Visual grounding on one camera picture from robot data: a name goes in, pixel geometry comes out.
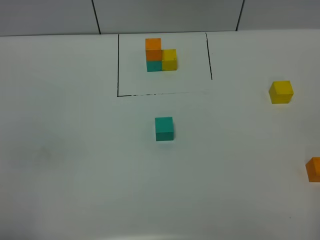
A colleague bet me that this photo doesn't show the yellow template cube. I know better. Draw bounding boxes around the yellow template cube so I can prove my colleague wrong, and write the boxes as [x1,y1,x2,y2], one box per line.
[162,49,178,71]

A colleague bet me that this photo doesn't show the teal template cube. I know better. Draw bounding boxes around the teal template cube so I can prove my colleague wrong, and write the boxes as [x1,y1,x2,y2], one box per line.
[146,60,163,72]

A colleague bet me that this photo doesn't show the orange template cube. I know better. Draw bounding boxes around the orange template cube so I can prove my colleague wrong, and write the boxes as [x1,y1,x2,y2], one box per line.
[145,38,162,61]

